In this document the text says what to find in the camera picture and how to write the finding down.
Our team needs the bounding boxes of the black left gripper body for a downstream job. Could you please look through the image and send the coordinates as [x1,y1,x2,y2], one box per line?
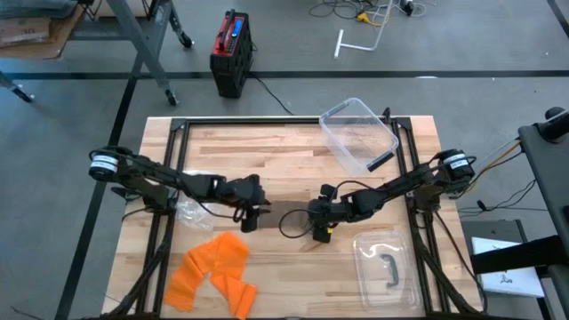
[226,173,270,219]

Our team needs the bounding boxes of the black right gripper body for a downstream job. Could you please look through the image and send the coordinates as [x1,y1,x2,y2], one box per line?
[307,184,347,228]

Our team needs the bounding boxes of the clear plastic bin black handles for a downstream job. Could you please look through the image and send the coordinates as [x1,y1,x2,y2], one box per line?
[318,97,400,178]

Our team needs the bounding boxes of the orange elastic bandage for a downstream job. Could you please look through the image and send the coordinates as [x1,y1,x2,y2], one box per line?
[163,230,258,320]

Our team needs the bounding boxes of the clear plastic bag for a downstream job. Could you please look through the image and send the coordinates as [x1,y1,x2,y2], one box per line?
[175,171,223,231]

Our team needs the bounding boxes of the black clamp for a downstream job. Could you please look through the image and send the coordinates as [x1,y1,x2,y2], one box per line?
[110,185,140,202]

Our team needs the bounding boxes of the red black power station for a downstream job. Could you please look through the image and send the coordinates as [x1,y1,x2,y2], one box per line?
[209,8,255,100]

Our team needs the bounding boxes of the white T-shaped pipe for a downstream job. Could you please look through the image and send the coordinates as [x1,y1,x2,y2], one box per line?
[333,0,397,60]

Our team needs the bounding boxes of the grey flat box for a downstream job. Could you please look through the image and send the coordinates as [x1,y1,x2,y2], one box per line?
[461,220,528,250]

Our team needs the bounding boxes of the grey metal table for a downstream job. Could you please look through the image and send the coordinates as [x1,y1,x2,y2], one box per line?
[70,0,196,107]

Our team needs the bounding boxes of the white paper box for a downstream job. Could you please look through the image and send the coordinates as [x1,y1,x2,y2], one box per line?
[470,236,546,299]

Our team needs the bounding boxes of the black grey side desk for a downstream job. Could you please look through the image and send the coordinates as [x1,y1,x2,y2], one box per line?
[470,106,569,320]

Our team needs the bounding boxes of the grey caster leg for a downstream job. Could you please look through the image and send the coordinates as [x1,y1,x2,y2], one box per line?
[0,70,36,104]

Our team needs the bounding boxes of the cardboard box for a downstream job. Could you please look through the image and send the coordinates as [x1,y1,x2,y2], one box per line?
[0,4,85,61]

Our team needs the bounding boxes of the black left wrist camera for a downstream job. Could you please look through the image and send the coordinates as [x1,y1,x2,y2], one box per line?
[241,206,261,233]

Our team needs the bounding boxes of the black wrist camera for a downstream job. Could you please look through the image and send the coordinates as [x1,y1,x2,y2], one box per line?
[312,226,333,244]
[241,206,261,233]

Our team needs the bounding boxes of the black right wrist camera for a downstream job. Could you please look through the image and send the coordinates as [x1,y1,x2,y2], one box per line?
[312,226,333,244]

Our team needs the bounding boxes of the black table frame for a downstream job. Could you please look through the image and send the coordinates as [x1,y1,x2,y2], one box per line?
[101,116,488,320]

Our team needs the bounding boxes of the clear plastic lid black handle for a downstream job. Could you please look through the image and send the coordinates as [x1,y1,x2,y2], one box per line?
[353,230,423,312]

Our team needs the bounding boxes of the black floor power cable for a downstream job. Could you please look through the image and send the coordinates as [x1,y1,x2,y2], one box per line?
[251,73,295,116]

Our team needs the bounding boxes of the loose side cables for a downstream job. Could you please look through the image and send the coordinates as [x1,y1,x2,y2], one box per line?
[457,137,550,220]

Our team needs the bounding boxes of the tangled floor cables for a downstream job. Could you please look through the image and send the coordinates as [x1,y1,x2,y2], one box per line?
[309,0,428,21]

